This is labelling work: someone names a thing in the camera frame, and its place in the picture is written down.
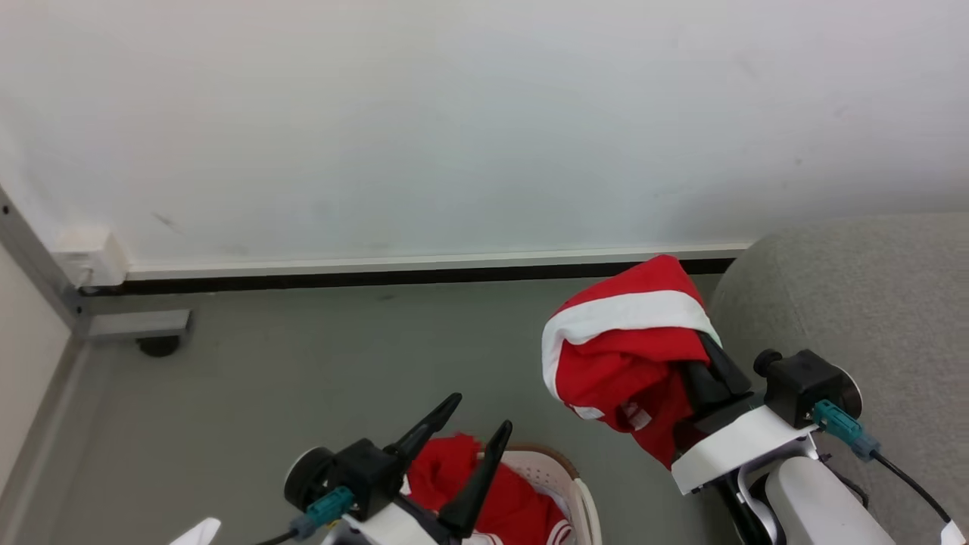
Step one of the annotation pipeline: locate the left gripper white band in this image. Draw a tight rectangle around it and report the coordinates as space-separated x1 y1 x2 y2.
324 392 514 545

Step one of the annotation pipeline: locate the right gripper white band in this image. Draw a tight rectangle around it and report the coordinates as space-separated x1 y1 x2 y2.
671 332 820 496

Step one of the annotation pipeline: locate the red garment with white stripe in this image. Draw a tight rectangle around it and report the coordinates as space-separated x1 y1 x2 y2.
541 254 723 471

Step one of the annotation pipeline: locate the red clothing with white trim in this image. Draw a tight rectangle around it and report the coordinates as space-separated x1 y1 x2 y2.
404 433 576 545

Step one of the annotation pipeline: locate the white laundry basket brown rim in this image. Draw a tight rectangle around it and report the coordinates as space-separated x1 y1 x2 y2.
475 444 603 545

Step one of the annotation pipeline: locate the grey fabric sofa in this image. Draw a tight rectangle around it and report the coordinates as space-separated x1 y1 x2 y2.
707 212 969 545

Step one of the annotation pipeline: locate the white corner block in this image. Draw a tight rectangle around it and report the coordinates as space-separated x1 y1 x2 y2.
51 226 131 290

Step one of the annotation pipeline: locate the left arm black cable teal plug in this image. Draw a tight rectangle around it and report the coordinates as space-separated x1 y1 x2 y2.
256 486 357 545

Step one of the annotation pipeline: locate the arm black cable teal plug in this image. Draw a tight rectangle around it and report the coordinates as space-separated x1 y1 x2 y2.
256 486 357 545
812 399 969 531

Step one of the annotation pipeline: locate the right arm black cable teal plug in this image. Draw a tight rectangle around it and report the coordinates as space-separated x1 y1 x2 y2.
812 399 969 531

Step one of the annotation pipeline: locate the white wall baseboard strip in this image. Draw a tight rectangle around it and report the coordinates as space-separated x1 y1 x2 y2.
125 242 752 282

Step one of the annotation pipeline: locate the grey metal frame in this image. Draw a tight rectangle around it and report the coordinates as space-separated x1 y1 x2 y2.
0 185 192 343

